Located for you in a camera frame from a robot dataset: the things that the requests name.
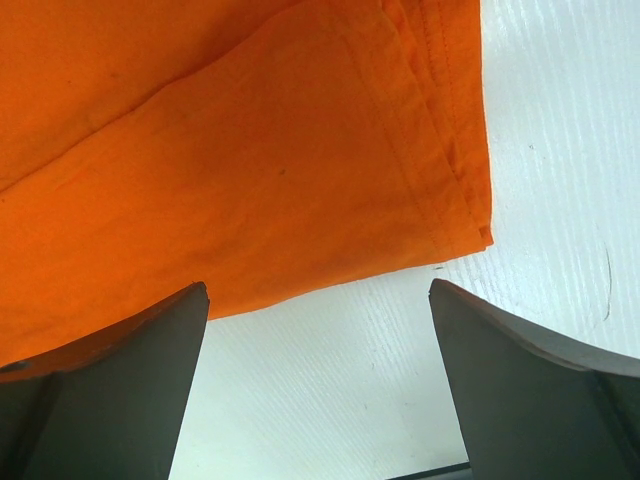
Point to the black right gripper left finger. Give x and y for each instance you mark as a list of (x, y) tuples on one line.
[(109, 405)]

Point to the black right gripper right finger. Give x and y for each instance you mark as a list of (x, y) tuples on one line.
[(533, 403)]

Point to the orange t shirt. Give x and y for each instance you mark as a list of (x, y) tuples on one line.
[(266, 148)]

